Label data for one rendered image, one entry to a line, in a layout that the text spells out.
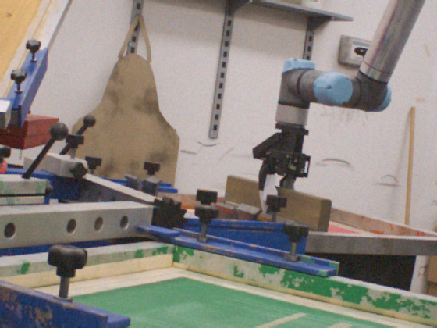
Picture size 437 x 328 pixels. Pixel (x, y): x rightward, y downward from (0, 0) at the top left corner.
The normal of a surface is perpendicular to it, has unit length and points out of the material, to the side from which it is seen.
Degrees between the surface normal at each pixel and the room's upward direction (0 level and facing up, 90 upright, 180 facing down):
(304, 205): 90
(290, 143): 90
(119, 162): 90
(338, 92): 92
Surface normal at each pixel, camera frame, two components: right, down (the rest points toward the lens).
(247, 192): -0.85, -0.09
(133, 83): 0.15, 0.07
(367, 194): 0.51, 0.11
